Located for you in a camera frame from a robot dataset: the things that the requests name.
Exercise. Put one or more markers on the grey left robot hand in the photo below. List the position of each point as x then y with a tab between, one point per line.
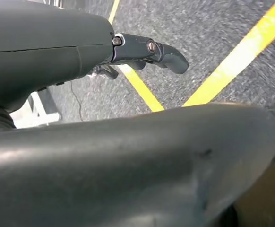
104	172

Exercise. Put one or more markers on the robot body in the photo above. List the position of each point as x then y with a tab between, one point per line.
265	194

